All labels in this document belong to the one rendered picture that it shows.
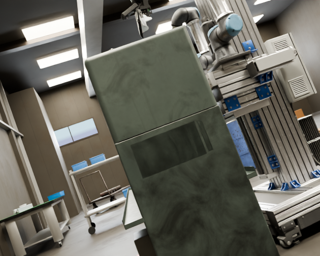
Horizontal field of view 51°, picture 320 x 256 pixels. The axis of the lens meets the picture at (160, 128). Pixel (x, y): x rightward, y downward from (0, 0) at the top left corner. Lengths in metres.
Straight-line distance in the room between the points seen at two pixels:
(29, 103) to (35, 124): 0.68
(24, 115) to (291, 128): 9.76
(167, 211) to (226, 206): 0.25
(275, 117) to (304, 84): 0.31
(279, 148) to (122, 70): 1.35
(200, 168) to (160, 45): 0.55
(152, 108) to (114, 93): 0.17
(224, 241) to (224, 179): 0.25
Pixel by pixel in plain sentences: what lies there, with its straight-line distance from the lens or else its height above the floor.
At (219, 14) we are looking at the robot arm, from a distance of 2.19.
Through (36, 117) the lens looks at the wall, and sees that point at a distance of 11.35.
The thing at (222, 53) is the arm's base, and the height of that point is 1.21.
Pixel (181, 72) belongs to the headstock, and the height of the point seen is 1.05.
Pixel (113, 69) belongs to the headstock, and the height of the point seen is 1.16.
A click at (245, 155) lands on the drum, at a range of 5.68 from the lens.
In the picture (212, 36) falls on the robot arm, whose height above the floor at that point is 1.34.
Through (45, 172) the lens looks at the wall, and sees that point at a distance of 11.11.
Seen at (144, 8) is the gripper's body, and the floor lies 1.53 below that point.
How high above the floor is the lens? 0.75
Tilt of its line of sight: 5 degrees up
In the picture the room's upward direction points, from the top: 21 degrees counter-clockwise
